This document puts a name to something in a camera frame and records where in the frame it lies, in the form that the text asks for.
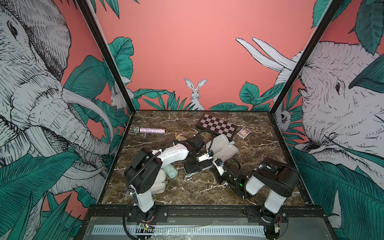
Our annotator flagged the mint green umbrella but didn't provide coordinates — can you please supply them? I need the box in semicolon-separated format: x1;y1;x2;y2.
164;164;178;179

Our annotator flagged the black zippered umbrella case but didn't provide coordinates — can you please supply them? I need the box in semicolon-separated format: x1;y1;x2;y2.
184;160;213;175

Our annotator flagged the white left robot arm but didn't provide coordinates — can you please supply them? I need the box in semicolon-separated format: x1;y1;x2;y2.
124;136;212;214

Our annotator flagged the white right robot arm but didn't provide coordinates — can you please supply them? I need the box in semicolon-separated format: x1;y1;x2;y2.
213;158;300;218

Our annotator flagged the folding chess board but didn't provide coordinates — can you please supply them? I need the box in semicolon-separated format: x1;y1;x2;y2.
196;114;238;140

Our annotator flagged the purple card box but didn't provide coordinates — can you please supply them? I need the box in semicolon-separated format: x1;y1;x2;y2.
237;127;251;139

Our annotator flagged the purple glitter microphone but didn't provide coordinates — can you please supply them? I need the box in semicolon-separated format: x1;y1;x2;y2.
131;126;166;134

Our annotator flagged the white perforated strip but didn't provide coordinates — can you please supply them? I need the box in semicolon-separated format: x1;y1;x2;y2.
90;224;267;237

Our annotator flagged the black corrugated cable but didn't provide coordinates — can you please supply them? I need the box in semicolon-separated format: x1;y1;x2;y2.
124;139;181;193

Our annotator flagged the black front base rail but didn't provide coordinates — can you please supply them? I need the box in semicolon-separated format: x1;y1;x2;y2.
84;205;326;224

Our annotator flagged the black frame post left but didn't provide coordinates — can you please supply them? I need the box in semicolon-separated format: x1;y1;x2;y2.
76;1;136;114

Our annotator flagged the black frame post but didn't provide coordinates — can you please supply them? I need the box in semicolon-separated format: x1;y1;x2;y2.
269;0;343;115
76;1;136;114

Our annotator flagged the black frame post right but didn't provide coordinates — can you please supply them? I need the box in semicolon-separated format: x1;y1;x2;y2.
269;0;343;115

